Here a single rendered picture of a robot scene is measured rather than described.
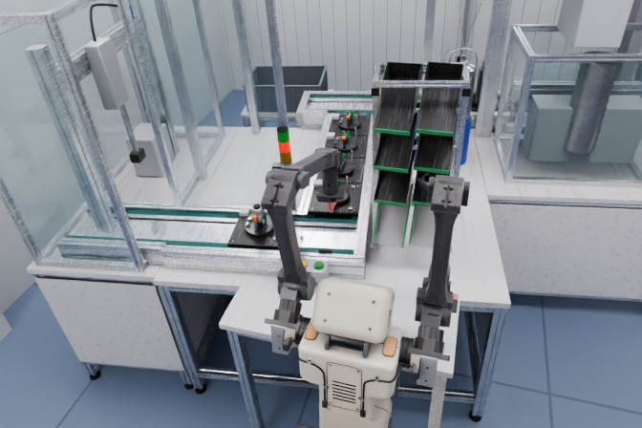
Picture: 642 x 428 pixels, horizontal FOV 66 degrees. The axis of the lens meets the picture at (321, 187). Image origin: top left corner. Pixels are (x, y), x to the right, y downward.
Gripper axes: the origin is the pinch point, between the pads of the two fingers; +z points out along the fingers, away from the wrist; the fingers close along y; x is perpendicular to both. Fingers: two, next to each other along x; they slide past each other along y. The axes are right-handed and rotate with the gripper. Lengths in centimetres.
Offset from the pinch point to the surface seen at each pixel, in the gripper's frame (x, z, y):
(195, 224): -24, 33, 71
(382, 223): -15.8, 18.9, -18.6
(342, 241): -17.9, 32.7, -0.8
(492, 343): 6, 65, -67
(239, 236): -11, 27, 44
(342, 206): -36.3, 27.8, 1.1
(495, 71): -127, 0, -76
